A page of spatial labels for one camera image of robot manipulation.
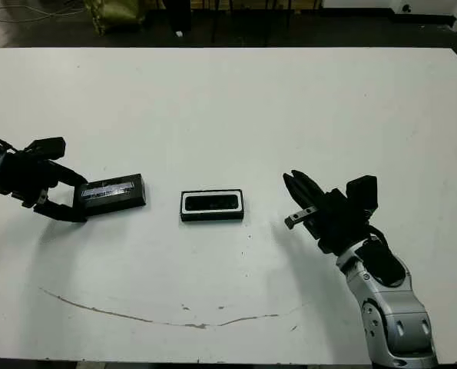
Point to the black box base white lining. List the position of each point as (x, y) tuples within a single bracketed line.
[(212, 217)]

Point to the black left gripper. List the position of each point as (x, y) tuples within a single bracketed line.
[(24, 177)]

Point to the small black camera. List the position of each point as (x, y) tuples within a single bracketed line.
[(212, 202)]

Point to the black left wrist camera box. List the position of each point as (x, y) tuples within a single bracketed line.
[(47, 148)]

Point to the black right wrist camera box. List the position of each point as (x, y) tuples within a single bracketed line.
[(362, 194)]

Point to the thin black furniture leg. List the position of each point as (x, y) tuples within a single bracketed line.
[(214, 23), (267, 23)]

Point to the black box lid silver print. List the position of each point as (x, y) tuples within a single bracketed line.
[(116, 203)]

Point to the wide black post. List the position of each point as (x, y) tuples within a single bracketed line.
[(179, 15)]

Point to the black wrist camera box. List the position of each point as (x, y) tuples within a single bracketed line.
[(362, 194), (47, 148)]

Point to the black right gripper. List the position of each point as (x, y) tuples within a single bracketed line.
[(339, 227)]

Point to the white appliance with black knob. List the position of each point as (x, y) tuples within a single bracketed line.
[(424, 5)]

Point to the yellow-green bag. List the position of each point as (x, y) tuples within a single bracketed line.
[(114, 15)]

